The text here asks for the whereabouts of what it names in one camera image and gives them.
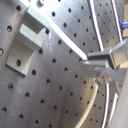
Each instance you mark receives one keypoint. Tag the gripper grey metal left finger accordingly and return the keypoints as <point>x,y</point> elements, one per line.
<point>102,72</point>

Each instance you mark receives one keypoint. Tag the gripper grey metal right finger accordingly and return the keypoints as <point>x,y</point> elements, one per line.
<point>101,55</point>

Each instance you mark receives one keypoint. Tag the blue object at edge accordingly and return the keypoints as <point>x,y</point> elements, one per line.
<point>124,24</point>

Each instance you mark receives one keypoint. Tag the grey metal cable clip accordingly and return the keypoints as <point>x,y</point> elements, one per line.
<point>25,43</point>

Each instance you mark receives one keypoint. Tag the grey metal bracket top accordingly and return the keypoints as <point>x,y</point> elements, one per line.
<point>35,20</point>

